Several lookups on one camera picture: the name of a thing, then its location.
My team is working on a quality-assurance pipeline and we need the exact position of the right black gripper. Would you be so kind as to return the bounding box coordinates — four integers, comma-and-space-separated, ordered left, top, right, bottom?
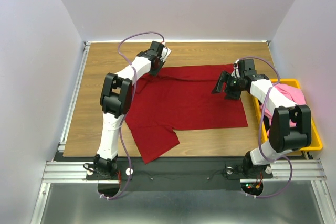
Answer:
211, 70, 245, 100

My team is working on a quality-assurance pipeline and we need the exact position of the red t shirt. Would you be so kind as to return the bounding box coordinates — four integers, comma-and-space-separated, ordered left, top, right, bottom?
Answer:
125, 64, 248, 164

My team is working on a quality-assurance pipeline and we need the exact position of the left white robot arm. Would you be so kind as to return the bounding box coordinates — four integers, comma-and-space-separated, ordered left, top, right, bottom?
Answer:
89, 47, 171, 179

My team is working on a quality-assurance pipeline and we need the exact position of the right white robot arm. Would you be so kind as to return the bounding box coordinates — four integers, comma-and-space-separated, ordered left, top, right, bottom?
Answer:
212, 70, 312, 177

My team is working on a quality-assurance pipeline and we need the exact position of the pink t shirt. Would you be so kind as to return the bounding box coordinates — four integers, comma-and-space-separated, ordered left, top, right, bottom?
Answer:
263, 83, 307, 135

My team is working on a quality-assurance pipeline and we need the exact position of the yellow plastic bin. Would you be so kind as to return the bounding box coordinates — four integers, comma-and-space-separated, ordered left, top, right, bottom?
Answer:
253, 79, 323, 152

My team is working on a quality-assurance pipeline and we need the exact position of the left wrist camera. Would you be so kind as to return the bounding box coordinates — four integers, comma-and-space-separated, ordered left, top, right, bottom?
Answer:
149, 41, 172, 61

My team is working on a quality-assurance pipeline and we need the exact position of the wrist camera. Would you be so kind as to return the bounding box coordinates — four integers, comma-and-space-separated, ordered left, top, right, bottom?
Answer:
149, 41, 172, 61
237, 59, 257, 78

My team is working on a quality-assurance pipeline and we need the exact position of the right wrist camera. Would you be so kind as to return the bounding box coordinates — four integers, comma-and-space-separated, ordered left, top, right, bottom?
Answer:
237, 59, 257, 78

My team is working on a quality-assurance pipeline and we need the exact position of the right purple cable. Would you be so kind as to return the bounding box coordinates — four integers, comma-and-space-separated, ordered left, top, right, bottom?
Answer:
233, 56, 294, 198

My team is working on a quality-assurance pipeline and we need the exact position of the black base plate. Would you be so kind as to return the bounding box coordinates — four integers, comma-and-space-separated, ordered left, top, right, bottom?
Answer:
83, 156, 272, 194

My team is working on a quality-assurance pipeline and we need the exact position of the aluminium frame rail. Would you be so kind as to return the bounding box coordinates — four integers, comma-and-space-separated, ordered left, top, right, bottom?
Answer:
30, 41, 91, 224

